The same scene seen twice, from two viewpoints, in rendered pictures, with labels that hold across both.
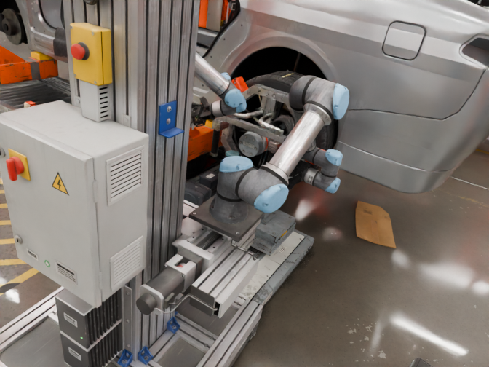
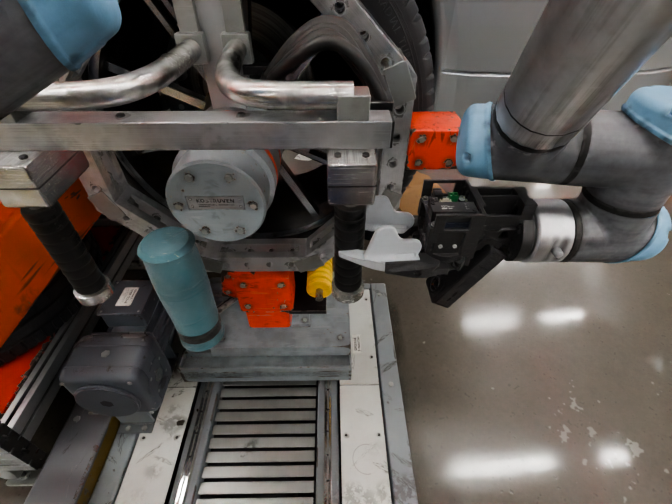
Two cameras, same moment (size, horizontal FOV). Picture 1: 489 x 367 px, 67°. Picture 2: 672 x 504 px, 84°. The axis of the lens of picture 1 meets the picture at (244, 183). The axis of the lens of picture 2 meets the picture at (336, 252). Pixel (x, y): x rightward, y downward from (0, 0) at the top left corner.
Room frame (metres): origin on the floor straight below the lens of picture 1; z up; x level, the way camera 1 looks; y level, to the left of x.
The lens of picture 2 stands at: (1.36, 0.06, 1.13)
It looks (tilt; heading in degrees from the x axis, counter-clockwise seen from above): 42 degrees down; 332
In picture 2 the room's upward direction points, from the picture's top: straight up
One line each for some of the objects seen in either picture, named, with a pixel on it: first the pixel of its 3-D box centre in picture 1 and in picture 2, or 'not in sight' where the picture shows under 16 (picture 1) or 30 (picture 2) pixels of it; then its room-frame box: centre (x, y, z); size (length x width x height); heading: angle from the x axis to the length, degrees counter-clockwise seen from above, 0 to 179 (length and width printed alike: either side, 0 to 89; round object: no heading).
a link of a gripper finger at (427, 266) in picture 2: not in sight; (419, 258); (1.59, -0.17, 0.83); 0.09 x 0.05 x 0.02; 71
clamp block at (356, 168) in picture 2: (276, 144); (350, 163); (1.68, -0.12, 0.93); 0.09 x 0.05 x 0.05; 152
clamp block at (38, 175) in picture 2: (220, 123); (38, 165); (1.84, 0.18, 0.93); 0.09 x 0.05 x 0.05; 152
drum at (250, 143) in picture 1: (257, 140); (231, 165); (1.88, -0.03, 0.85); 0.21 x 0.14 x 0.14; 152
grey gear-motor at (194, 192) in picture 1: (207, 198); (150, 340); (2.13, 0.24, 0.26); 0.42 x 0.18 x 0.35; 152
